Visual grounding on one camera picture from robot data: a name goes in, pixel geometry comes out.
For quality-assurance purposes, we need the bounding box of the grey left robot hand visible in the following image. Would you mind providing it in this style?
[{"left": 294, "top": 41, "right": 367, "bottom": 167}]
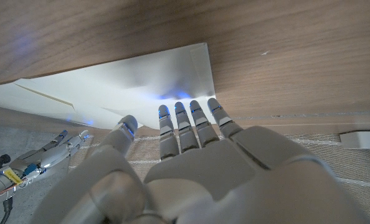
[{"left": 29, "top": 97, "right": 370, "bottom": 224}]

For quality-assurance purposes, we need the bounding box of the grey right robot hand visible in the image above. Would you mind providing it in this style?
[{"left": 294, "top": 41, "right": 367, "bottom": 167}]
[{"left": 16, "top": 129, "right": 90, "bottom": 182}]

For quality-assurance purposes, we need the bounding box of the cream paper file folder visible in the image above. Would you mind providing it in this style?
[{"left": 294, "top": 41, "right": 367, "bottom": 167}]
[{"left": 0, "top": 42, "right": 217, "bottom": 131}]

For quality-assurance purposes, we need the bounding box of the white power strip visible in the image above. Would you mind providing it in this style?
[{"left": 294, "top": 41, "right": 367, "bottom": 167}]
[{"left": 339, "top": 130, "right": 370, "bottom": 150}]

